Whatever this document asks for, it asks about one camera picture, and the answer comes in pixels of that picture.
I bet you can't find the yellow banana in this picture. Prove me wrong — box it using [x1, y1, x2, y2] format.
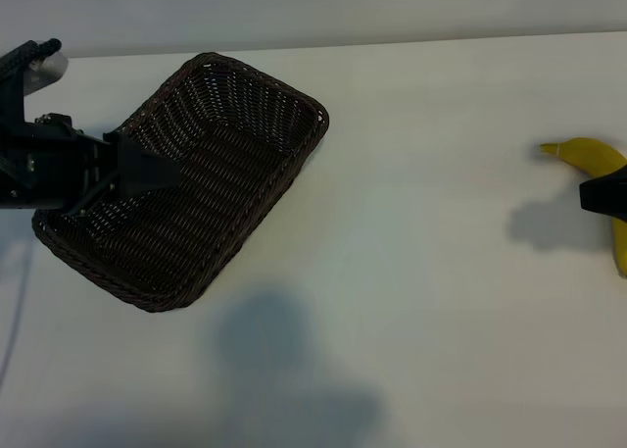
[538, 136, 627, 278]

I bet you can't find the brown wicker basket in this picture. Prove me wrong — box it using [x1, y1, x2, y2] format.
[31, 51, 330, 315]

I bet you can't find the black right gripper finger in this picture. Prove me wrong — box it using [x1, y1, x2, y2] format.
[579, 166, 627, 198]
[580, 192, 627, 222]

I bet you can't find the pale grey bracket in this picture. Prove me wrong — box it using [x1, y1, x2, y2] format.
[23, 53, 68, 96]

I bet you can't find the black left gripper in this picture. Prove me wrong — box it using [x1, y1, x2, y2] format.
[0, 112, 185, 214]

